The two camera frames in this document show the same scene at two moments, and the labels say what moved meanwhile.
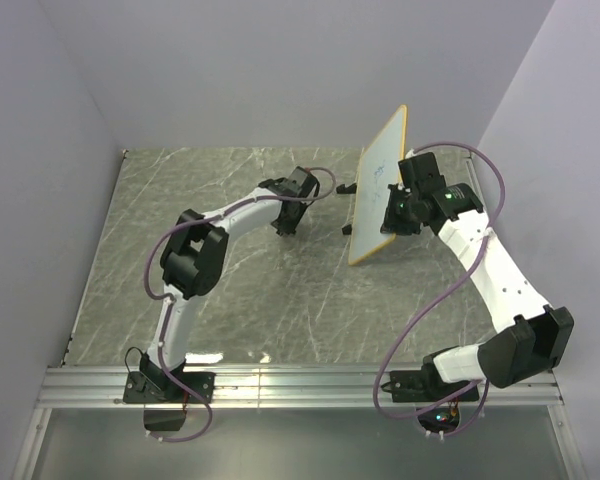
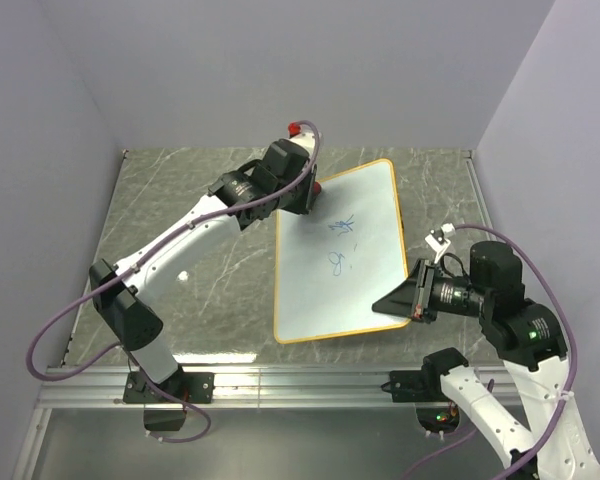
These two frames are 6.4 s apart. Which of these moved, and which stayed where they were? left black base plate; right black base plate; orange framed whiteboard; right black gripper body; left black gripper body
Moved: orange framed whiteboard; right black gripper body
Stayed: left black gripper body; right black base plate; left black base plate
